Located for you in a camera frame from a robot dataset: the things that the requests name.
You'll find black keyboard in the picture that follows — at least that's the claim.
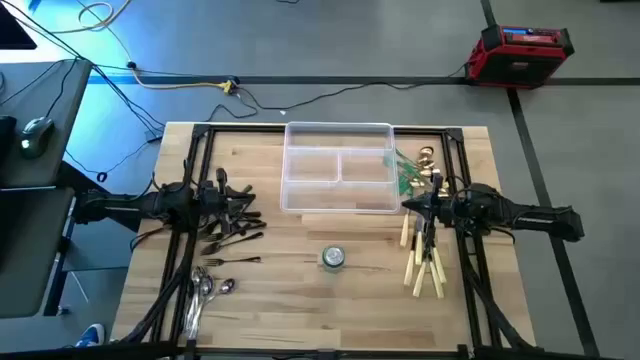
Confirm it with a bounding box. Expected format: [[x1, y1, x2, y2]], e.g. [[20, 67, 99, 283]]
[[0, 114, 17, 167]]

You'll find black mouse cable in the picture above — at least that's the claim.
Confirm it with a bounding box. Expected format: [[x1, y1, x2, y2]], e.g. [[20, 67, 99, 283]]
[[44, 57, 81, 121]]

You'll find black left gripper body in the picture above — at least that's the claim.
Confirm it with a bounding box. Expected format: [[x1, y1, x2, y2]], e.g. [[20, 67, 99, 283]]
[[198, 182, 237, 224]]

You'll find clear plastic cutlery organizer tray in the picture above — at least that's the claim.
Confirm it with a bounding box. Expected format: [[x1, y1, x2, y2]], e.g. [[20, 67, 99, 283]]
[[279, 122, 401, 215]]

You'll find black radio power cable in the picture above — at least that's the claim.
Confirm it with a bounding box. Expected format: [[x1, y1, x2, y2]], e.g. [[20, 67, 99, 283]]
[[234, 64, 469, 112]]

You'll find black aluminium table frame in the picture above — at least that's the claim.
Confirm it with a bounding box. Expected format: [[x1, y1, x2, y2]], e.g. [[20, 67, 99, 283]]
[[122, 122, 539, 360]]

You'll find yellow extension cord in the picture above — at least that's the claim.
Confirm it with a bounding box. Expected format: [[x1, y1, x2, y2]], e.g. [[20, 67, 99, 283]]
[[130, 62, 236, 96]]

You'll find black monitor screen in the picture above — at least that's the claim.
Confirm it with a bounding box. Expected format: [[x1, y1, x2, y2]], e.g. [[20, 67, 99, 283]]
[[0, 0, 38, 50]]

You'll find black sleeved cable bundle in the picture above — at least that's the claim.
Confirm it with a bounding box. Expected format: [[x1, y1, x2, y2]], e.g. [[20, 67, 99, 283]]
[[457, 229, 534, 351], [124, 234, 201, 346]]

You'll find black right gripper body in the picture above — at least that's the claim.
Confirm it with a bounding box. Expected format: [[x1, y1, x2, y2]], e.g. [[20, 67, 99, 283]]
[[430, 192, 459, 224]]

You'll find thin black looped cable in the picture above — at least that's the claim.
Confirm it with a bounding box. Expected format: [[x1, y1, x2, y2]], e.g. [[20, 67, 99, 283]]
[[63, 135, 166, 184]]

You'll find red and black jobsite radio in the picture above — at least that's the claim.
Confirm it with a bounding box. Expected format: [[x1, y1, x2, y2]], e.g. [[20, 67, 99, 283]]
[[463, 23, 576, 91]]

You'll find black floor cable bundle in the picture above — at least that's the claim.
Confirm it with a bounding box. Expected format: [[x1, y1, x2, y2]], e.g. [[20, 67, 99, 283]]
[[0, 0, 169, 146]]

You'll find black computer mouse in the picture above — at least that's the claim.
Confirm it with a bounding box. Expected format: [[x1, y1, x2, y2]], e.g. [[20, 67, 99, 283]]
[[19, 116, 56, 160]]

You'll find dark gray desk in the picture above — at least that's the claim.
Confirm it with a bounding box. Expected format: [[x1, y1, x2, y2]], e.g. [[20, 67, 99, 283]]
[[0, 187, 76, 320]]

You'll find beige coiled cable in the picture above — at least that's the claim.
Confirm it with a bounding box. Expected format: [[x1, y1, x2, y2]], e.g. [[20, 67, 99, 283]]
[[49, 0, 134, 35]]

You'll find person's blue shoe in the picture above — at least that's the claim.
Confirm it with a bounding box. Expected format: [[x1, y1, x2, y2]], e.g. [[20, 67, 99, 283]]
[[74, 323, 107, 349]]

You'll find green Sprite soda can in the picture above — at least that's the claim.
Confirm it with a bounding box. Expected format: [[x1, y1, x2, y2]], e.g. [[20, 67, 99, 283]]
[[321, 244, 346, 274]]

